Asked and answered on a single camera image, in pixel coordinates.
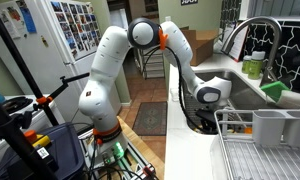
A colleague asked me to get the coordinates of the dark blue storage tote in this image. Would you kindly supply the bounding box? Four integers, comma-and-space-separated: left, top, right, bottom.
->
0, 122, 86, 180

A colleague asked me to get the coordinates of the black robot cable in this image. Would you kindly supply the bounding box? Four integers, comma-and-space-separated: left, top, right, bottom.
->
143, 45, 204, 133

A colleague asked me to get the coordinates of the window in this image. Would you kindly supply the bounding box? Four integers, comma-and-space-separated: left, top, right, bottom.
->
248, 0, 300, 19

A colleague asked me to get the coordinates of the white stove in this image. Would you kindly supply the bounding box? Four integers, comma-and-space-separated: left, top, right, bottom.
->
0, 94, 66, 168

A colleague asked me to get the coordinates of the yellow and orange emergency stop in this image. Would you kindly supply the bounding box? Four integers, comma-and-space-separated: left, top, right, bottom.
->
23, 129, 53, 149

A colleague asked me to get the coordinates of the fridge photo collage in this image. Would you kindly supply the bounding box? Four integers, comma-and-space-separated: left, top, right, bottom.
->
49, 0, 103, 61

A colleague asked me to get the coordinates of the short green soap bottle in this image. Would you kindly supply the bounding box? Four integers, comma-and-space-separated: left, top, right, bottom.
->
241, 54, 253, 75

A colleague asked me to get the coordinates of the curved steel faucet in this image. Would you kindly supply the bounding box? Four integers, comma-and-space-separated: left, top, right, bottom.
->
220, 16, 283, 88

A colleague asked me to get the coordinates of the tall green soap bottle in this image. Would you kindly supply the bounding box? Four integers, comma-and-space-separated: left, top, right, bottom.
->
247, 50, 267, 80

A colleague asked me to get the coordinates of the blue paper sheet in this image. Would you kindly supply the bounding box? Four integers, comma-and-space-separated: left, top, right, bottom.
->
21, 5, 38, 34

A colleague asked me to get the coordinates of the white refrigerator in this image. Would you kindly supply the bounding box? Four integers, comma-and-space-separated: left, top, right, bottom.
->
0, 0, 123, 125

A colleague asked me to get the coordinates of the framed paper clipboard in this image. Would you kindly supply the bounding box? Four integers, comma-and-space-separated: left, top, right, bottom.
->
223, 23, 249, 63

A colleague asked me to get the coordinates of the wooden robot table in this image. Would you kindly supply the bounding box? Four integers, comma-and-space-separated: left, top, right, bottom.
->
116, 115, 166, 180

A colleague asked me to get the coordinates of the white printed paper sheet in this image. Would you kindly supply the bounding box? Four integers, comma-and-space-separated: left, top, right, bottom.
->
0, 5, 22, 40

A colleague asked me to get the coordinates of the patterned floor rug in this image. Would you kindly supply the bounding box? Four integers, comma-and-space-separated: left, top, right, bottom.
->
132, 101, 168, 137

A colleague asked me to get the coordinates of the metal shoe rack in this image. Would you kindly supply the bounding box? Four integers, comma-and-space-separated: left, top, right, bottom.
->
136, 46, 166, 80

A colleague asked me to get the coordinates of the green sponge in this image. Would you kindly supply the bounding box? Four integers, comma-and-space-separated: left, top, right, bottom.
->
259, 80, 291, 103

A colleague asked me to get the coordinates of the white drainboard tray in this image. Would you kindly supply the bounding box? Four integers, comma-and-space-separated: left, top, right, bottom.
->
209, 133, 231, 180

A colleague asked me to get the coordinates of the stainless steel sink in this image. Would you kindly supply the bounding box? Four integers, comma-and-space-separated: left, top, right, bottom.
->
180, 68, 281, 135

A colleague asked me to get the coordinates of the wire dish drying rack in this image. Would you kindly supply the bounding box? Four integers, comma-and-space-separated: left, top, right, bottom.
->
213, 109, 300, 180

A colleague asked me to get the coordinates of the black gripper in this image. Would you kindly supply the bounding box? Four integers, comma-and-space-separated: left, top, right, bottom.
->
194, 109, 222, 135

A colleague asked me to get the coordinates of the black tripod with orange clamp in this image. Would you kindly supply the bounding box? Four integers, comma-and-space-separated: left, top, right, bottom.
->
0, 9, 91, 127

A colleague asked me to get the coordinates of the wire sink grid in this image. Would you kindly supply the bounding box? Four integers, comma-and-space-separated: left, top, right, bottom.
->
184, 93, 254, 129

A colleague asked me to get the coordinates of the clear plastic cup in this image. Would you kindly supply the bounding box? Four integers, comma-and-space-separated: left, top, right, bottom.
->
169, 86, 183, 102

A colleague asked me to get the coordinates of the orange cable clip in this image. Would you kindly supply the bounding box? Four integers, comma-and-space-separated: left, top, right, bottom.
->
157, 29, 169, 51

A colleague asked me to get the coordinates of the grey utensil caddy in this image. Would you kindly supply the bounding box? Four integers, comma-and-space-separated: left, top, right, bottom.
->
251, 109, 300, 149

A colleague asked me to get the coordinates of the thick black camera stand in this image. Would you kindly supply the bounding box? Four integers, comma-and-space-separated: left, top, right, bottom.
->
0, 89, 59, 180

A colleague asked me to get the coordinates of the cardboard box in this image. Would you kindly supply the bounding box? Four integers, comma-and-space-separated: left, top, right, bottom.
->
179, 26, 219, 67

